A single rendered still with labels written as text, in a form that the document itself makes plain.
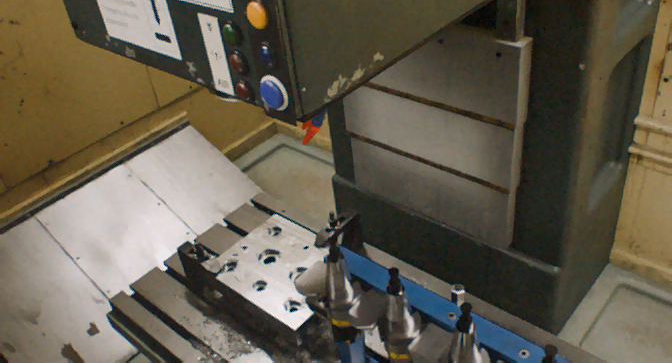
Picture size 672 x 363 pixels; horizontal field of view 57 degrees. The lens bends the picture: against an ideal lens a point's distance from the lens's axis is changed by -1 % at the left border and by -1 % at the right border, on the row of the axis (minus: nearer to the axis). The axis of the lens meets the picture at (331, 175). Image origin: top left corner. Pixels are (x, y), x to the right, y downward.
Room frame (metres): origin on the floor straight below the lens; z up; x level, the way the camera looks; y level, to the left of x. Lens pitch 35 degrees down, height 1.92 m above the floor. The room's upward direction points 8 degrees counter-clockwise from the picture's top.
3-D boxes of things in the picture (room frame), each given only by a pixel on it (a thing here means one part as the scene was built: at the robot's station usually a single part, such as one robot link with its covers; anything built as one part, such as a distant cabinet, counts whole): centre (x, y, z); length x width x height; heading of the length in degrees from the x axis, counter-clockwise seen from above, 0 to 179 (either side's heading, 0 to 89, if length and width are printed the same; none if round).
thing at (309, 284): (0.71, 0.05, 1.21); 0.07 x 0.05 x 0.01; 134
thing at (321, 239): (1.08, 0.01, 0.97); 0.13 x 0.03 x 0.15; 134
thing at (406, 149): (1.20, -0.23, 1.16); 0.48 x 0.05 x 0.51; 44
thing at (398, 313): (0.59, -0.07, 1.26); 0.04 x 0.04 x 0.07
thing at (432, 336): (0.55, -0.10, 1.21); 0.07 x 0.05 x 0.01; 134
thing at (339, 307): (0.67, 0.01, 1.21); 0.06 x 0.06 x 0.03
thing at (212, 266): (1.05, 0.32, 0.97); 0.13 x 0.03 x 0.15; 44
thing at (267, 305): (0.99, 0.13, 0.97); 0.29 x 0.23 x 0.05; 44
